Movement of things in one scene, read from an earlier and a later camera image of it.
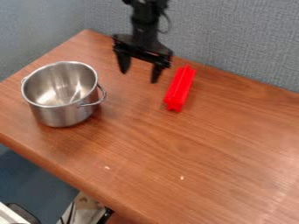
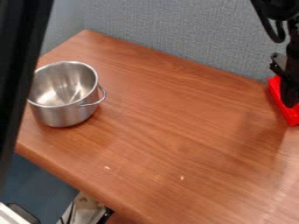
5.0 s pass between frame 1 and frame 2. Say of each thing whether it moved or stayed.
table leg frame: stayed
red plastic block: moved
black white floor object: stayed
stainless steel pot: stayed
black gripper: moved
